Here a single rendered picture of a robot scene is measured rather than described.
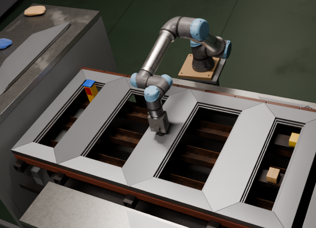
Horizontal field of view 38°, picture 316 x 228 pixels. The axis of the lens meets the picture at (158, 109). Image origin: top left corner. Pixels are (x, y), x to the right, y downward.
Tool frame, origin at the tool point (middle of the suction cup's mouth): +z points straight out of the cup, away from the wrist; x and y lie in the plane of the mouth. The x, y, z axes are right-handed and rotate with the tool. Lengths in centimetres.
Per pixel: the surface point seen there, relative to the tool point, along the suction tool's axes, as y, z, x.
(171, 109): -0.2, -1.0, 18.6
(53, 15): -103, -21, 78
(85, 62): -74, 1, 57
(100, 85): -53, 1, 35
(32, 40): -101, -24, 46
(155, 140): -1.3, -0.8, -5.8
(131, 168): -7.6, -0.6, -25.6
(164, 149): 5.4, -0.8, -10.7
